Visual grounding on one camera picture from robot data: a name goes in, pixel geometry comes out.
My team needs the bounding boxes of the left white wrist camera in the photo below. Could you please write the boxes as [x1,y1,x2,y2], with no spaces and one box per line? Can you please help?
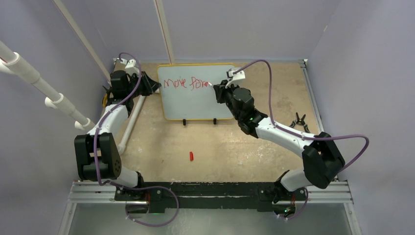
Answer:
[120,59,140,76]

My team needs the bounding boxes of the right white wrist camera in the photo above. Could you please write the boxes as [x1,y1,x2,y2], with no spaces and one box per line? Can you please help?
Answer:
[225,68,246,88]

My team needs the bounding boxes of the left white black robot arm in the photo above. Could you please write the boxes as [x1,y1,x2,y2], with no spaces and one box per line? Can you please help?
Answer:
[74,70,161,200]

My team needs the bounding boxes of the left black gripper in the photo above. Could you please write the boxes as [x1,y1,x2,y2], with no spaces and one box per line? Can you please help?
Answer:
[126,71,161,99]

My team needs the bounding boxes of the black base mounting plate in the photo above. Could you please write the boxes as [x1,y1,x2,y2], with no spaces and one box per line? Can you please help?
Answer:
[115,182,306,215]

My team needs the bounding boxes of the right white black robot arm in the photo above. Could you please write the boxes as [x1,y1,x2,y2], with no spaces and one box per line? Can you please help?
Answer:
[212,81,346,201]

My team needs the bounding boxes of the black handled pliers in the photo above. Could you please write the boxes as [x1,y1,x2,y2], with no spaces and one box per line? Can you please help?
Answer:
[289,112,310,133]

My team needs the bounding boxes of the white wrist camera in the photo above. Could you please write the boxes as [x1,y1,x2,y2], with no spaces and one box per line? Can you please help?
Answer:
[225,68,246,88]
[120,59,140,76]

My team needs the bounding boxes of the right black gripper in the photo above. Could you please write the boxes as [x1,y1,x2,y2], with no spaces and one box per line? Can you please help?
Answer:
[215,79,242,121]

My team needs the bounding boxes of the yellow framed whiteboard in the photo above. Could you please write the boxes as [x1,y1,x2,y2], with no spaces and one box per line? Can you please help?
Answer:
[157,63,235,120]

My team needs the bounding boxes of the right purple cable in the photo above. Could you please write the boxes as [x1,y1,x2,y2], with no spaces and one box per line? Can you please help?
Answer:
[232,59,370,221]

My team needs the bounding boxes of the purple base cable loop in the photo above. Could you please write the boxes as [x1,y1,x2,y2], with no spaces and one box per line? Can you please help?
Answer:
[125,185,180,228]

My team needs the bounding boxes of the white PVC pipe frame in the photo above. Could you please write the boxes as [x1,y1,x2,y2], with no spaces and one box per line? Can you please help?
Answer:
[0,0,166,158]

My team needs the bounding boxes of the yellow handled pliers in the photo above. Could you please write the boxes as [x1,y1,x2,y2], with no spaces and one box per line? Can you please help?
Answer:
[102,86,112,107]

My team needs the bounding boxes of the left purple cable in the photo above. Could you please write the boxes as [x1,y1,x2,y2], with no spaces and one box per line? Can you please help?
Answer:
[93,52,143,186]

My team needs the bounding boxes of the aluminium extrusion rail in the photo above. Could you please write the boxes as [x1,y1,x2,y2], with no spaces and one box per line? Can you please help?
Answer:
[74,68,352,212]

